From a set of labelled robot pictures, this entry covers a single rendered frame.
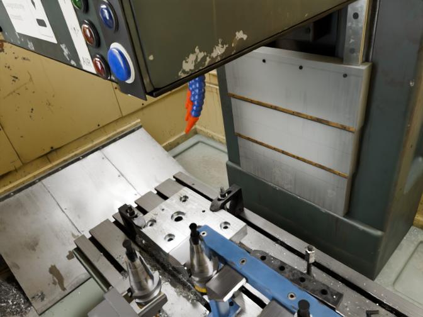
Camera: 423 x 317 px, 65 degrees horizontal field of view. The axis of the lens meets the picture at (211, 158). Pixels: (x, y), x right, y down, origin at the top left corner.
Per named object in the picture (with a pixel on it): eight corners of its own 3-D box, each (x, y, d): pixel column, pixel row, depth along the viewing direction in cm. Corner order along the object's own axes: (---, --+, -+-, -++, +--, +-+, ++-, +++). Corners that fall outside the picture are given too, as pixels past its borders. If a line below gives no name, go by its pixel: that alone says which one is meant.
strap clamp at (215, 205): (218, 232, 112) (212, 199, 103) (211, 228, 114) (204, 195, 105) (243, 210, 119) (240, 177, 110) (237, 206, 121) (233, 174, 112)
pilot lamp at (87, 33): (95, 48, 31) (87, 24, 30) (85, 45, 33) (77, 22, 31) (101, 46, 31) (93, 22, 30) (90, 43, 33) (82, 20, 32)
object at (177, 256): (180, 272, 64) (179, 270, 63) (163, 258, 67) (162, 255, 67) (206, 250, 67) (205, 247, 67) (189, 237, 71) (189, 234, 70)
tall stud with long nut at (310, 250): (310, 282, 92) (311, 252, 85) (301, 277, 94) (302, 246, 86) (315, 276, 93) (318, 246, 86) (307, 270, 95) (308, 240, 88)
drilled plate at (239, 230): (193, 283, 92) (190, 272, 89) (136, 233, 111) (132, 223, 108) (247, 234, 104) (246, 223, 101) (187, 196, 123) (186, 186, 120)
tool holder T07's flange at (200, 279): (226, 272, 63) (225, 263, 62) (201, 292, 61) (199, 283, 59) (206, 253, 68) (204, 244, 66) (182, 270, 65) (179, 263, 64)
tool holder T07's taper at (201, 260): (218, 263, 62) (213, 239, 58) (199, 277, 60) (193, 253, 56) (203, 250, 65) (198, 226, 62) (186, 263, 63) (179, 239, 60)
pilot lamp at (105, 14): (115, 32, 27) (106, 2, 26) (102, 29, 28) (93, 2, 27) (121, 29, 27) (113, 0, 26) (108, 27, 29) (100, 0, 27)
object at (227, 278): (220, 308, 57) (219, 305, 56) (199, 290, 60) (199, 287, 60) (247, 280, 60) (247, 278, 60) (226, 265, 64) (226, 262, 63)
